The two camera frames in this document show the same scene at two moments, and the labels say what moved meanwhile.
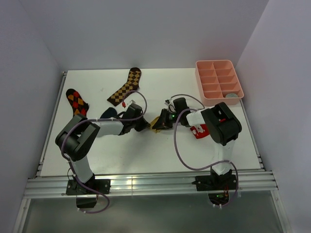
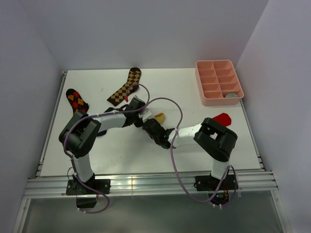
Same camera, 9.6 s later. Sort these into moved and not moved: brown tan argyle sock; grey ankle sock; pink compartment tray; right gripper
Moved: right gripper
Not moved: pink compartment tray; brown tan argyle sock; grey ankle sock
